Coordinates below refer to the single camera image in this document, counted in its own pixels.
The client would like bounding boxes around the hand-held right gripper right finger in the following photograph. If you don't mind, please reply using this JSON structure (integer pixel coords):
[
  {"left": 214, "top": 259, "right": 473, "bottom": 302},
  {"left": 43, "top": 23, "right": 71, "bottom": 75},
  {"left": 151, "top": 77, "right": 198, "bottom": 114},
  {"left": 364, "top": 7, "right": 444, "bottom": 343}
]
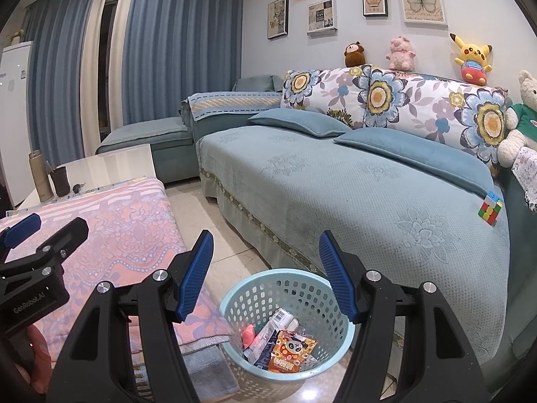
[{"left": 318, "top": 230, "right": 490, "bottom": 403}]

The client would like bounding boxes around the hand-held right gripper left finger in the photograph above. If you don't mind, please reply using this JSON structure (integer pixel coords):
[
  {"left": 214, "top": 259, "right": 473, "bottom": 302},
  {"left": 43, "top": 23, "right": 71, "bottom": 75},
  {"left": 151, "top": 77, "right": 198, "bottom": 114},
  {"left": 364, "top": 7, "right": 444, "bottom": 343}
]
[{"left": 47, "top": 230, "right": 215, "bottom": 403}]

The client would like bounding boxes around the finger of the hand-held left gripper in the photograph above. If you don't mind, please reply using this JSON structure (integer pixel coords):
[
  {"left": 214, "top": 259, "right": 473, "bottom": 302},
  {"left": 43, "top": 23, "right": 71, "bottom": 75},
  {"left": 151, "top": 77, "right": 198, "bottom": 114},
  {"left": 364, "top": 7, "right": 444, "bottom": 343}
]
[
  {"left": 36, "top": 217, "right": 90, "bottom": 262},
  {"left": 0, "top": 213, "right": 42, "bottom": 251}
]

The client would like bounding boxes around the light blue plastic basket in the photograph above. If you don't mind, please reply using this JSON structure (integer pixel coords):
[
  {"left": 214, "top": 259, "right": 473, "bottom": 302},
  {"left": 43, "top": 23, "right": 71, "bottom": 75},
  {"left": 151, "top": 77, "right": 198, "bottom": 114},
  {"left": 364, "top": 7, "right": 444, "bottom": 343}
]
[{"left": 219, "top": 269, "right": 357, "bottom": 383}]

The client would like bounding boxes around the orange snack packet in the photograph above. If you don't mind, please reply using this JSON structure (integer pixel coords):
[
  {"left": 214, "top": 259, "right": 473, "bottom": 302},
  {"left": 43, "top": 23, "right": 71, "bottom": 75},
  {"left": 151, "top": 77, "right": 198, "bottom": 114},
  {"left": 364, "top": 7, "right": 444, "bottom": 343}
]
[{"left": 268, "top": 331, "right": 319, "bottom": 374}]

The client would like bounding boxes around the white and blue carton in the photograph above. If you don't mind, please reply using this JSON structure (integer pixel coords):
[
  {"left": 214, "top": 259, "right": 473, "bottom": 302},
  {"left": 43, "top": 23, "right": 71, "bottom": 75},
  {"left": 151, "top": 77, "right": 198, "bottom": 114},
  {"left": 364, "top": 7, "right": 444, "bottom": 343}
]
[{"left": 245, "top": 325, "right": 282, "bottom": 370}]

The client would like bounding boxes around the person's left hand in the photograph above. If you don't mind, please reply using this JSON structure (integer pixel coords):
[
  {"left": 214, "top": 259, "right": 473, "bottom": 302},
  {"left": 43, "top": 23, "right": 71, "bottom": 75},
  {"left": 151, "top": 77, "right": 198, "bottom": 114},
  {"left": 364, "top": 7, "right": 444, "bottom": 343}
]
[{"left": 25, "top": 326, "right": 53, "bottom": 383}]

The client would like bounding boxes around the beige thermos flask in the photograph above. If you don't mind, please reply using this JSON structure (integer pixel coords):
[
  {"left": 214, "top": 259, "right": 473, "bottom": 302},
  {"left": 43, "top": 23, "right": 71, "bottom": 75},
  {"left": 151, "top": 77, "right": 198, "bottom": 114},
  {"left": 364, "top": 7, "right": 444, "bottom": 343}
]
[{"left": 29, "top": 150, "right": 53, "bottom": 203}]

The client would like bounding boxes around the brown mug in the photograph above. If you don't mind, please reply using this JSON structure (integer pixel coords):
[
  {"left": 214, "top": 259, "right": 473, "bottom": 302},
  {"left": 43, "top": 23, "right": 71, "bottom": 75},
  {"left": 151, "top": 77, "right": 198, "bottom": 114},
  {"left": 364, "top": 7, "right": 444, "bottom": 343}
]
[{"left": 48, "top": 166, "right": 70, "bottom": 197}]

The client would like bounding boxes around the pink floral printed blanket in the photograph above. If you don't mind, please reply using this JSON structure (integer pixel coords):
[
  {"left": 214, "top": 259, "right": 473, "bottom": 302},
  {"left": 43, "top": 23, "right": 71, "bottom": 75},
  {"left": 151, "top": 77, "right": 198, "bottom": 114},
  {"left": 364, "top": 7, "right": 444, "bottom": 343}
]
[{"left": 0, "top": 178, "right": 230, "bottom": 354}]

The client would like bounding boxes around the blue-grey fabric sofa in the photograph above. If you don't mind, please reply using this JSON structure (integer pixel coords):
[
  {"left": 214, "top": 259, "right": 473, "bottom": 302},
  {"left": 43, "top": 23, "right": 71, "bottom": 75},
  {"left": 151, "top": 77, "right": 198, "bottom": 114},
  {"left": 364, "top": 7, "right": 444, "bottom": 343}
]
[{"left": 96, "top": 75, "right": 537, "bottom": 383}]

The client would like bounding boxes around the white refrigerator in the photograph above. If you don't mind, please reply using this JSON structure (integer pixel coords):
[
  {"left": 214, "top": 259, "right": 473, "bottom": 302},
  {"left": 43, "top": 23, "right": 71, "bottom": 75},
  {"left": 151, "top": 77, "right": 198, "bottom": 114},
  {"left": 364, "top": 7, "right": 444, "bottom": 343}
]
[{"left": 0, "top": 41, "right": 35, "bottom": 209}]

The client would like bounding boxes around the blue flat pillow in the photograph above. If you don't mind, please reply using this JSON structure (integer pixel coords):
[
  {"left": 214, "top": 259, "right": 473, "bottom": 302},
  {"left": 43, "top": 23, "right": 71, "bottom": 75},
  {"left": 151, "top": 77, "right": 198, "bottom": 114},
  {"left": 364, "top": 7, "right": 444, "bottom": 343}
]
[
  {"left": 247, "top": 108, "right": 353, "bottom": 137},
  {"left": 333, "top": 128, "right": 496, "bottom": 198}
]

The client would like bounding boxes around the blue curtain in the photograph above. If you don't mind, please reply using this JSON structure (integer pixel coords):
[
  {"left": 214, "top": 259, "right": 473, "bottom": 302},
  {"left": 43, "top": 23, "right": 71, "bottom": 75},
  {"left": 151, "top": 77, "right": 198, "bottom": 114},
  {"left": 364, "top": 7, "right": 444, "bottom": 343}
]
[
  {"left": 23, "top": 0, "right": 102, "bottom": 165},
  {"left": 111, "top": 0, "right": 245, "bottom": 136}
]

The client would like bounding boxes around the colourful puzzle cube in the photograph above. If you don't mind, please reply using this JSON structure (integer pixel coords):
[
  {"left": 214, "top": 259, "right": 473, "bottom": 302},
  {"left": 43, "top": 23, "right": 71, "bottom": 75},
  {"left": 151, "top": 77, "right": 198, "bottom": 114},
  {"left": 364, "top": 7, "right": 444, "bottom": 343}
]
[{"left": 476, "top": 191, "right": 504, "bottom": 228}]

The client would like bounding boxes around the white sheer curtain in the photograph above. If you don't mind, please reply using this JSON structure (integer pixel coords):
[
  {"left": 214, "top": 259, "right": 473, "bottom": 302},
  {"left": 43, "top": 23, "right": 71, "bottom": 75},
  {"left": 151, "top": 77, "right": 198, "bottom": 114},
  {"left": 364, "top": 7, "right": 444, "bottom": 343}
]
[{"left": 80, "top": 0, "right": 137, "bottom": 148}]

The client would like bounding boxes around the floral back cushion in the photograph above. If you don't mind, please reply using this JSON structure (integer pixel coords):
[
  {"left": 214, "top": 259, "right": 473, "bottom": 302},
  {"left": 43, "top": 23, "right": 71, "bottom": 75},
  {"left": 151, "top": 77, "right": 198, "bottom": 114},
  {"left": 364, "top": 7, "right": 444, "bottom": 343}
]
[
  {"left": 358, "top": 65, "right": 511, "bottom": 165},
  {"left": 281, "top": 67, "right": 372, "bottom": 125}
]

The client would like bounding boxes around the floral lace cloth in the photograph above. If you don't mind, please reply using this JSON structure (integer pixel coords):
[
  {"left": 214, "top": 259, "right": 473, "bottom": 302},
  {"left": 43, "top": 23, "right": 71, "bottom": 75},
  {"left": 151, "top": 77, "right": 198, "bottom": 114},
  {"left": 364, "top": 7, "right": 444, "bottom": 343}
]
[{"left": 509, "top": 147, "right": 537, "bottom": 211}]

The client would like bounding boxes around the brown monkey plush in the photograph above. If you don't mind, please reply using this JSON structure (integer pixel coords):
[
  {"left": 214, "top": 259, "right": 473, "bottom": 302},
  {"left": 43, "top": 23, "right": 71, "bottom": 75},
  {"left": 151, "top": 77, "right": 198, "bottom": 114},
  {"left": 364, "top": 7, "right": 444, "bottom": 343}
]
[{"left": 344, "top": 41, "right": 368, "bottom": 68}]

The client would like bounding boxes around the pink pig plush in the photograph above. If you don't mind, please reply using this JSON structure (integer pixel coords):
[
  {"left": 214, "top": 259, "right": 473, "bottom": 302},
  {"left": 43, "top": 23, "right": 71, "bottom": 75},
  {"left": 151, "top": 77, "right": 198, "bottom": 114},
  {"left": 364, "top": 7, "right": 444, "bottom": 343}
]
[{"left": 386, "top": 36, "right": 417, "bottom": 72}]

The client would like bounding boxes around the white bear plush green shirt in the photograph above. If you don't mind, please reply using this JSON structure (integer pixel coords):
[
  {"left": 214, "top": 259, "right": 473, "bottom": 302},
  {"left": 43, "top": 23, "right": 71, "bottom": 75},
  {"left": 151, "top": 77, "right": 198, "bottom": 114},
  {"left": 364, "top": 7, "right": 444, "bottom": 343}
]
[{"left": 497, "top": 69, "right": 537, "bottom": 169}]

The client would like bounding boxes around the yellow mouse plush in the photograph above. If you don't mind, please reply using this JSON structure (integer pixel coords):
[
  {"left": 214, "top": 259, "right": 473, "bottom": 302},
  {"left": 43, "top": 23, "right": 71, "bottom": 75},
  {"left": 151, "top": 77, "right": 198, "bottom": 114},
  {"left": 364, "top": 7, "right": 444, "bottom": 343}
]
[{"left": 450, "top": 33, "right": 494, "bottom": 85}]

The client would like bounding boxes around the white framed collage picture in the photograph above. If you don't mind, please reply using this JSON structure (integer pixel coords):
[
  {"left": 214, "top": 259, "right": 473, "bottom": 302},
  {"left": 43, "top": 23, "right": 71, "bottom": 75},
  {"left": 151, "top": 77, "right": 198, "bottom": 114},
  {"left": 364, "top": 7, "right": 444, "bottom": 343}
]
[{"left": 306, "top": 0, "right": 338, "bottom": 35}]

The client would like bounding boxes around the tall black framed picture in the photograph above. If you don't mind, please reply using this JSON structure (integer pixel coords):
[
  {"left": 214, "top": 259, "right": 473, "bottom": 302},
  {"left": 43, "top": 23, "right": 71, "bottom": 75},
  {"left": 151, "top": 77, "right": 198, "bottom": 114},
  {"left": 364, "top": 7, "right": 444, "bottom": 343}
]
[{"left": 267, "top": 0, "right": 290, "bottom": 41}]

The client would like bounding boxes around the crown picture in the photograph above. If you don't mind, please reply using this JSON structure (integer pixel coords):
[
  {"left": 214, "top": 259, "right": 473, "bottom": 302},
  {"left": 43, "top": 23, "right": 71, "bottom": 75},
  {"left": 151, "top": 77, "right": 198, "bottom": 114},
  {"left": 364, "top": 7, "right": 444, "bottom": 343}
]
[{"left": 362, "top": 0, "right": 388, "bottom": 18}]

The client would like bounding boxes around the butterfly picture white frame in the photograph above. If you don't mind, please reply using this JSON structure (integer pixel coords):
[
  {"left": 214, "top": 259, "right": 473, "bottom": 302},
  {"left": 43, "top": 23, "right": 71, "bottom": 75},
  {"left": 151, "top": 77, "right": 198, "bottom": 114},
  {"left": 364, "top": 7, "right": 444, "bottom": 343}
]
[{"left": 399, "top": 0, "right": 449, "bottom": 25}]

